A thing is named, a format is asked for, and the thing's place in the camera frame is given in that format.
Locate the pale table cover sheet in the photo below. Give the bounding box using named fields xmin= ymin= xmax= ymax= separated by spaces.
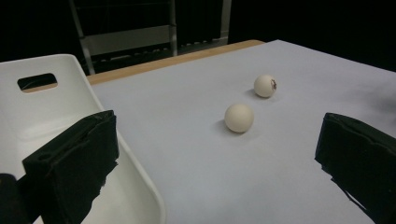
xmin=92 ymin=39 xmax=396 ymax=224

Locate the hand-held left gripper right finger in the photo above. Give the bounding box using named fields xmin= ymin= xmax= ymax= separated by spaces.
xmin=315 ymin=112 xmax=396 ymax=224

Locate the grey metal stand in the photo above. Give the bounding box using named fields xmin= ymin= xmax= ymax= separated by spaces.
xmin=68 ymin=0 xmax=233 ymax=76

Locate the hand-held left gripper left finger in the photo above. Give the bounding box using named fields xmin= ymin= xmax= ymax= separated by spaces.
xmin=21 ymin=109 xmax=120 ymax=224

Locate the white ball with dark mark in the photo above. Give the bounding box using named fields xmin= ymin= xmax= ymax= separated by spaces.
xmin=253 ymin=74 xmax=278 ymax=99

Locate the white plastic bin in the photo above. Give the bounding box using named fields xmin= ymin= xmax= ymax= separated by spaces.
xmin=0 ymin=53 xmax=167 ymax=224

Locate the plain white ball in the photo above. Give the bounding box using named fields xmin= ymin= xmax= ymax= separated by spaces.
xmin=223 ymin=103 xmax=255 ymax=134

